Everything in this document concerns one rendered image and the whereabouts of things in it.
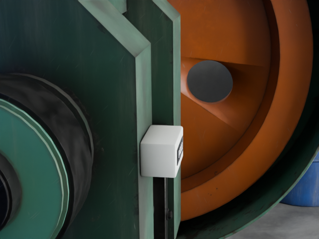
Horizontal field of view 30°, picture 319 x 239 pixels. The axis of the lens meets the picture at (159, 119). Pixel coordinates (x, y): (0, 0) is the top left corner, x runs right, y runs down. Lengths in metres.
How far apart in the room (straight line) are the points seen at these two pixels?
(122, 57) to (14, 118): 0.14
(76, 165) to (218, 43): 0.66
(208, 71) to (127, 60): 3.58
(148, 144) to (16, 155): 0.16
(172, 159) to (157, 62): 0.30
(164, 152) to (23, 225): 0.17
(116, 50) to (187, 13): 0.56
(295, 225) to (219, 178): 2.33
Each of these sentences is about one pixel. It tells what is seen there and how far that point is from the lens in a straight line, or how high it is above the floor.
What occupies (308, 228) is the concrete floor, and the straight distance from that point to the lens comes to 3.49.
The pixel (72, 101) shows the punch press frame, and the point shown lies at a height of 1.38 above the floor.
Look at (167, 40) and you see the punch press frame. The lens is 0.90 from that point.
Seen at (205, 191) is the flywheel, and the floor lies 1.06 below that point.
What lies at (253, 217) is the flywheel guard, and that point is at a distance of 1.20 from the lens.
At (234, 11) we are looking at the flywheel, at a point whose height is 1.42.
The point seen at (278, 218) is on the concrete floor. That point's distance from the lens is 3.57.
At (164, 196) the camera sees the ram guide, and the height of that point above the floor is 1.16.
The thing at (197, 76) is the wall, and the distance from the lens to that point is 4.20.
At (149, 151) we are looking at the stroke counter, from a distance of 0.65.
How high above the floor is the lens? 1.54
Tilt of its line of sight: 16 degrees down
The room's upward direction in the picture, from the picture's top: 1 degrees counter-clockwise
